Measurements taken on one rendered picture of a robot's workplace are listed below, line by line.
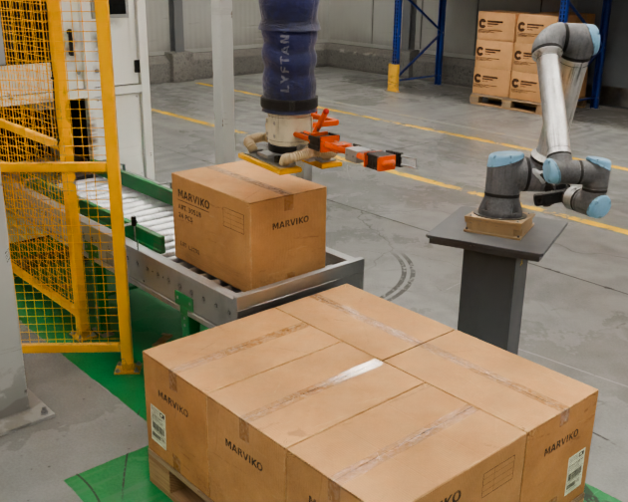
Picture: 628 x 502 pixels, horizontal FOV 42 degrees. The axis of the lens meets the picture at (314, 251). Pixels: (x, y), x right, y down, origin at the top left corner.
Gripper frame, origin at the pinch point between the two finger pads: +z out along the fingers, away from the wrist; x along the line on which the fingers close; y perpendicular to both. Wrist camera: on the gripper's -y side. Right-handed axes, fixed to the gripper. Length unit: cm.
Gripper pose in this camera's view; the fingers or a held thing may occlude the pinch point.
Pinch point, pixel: (532, 186)
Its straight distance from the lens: 340.5
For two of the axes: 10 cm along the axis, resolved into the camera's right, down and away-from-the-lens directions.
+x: -2.0, -8.9, -4.1
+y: 8.8, -3.5, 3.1
